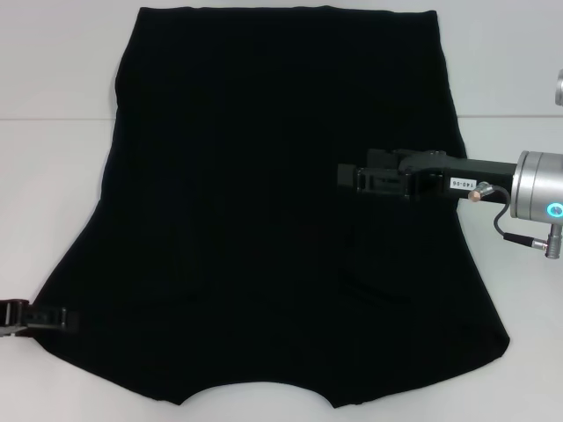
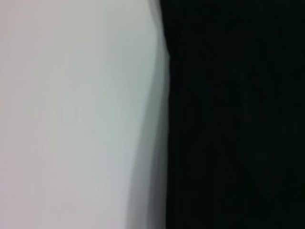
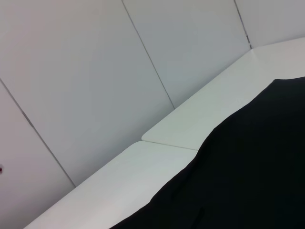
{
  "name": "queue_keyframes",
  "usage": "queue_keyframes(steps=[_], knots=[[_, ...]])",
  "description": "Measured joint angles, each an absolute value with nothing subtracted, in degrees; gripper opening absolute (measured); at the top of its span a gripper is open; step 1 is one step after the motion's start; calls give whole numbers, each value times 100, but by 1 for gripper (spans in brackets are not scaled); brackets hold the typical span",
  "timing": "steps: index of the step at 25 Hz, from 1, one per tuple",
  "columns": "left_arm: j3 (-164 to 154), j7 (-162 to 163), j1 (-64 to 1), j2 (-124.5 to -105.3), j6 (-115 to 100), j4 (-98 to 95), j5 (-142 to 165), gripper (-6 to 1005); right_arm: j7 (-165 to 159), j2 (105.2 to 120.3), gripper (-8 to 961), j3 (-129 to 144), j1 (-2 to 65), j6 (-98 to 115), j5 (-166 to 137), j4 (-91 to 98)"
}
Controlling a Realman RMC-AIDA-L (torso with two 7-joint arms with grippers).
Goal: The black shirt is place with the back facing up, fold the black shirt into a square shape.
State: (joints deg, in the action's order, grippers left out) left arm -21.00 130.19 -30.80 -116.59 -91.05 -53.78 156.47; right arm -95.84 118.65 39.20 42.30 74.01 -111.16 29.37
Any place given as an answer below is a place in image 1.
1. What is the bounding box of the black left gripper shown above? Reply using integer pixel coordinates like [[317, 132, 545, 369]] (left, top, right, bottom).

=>
[[0, 297, 81, 340]]

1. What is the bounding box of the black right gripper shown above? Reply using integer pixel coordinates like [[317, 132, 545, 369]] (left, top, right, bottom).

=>
[[337, 148, 519, 204]]

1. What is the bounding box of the black shirt with FREE print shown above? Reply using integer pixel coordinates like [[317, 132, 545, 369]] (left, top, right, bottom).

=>
[[32, 4, 512, 395]]

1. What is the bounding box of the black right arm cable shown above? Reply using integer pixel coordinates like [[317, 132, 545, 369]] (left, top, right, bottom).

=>
[[467, 179, 563, 261]]

